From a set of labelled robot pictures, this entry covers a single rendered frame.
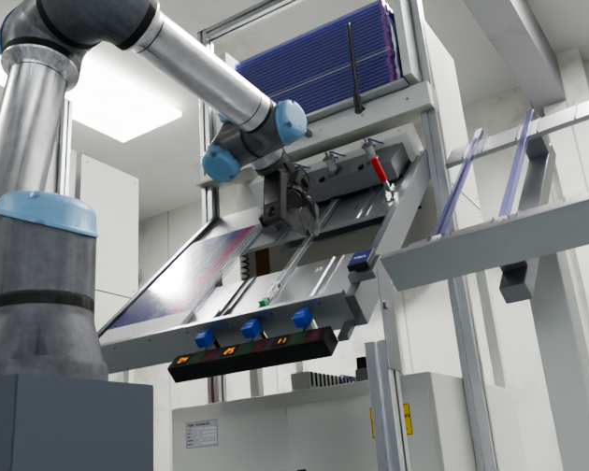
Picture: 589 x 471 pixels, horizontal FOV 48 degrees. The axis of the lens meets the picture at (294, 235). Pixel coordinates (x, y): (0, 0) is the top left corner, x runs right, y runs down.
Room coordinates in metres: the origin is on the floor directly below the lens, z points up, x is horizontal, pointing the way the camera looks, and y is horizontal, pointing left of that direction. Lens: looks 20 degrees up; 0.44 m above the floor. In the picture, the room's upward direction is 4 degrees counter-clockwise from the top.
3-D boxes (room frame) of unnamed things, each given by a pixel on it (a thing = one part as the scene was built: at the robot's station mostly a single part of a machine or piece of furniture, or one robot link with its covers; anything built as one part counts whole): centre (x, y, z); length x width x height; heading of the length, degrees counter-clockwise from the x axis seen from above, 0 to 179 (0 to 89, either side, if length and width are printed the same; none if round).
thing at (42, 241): (0.76, 0.30, 0.72); 0.13 x 0.12 x 0.14; 50
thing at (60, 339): (0.75, 0.30, 0.60); 0.15 x 0.15 x 0.10
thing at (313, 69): (1.70, -0.11, 1.52); 0.51 x 0.13 x 0.27; 60
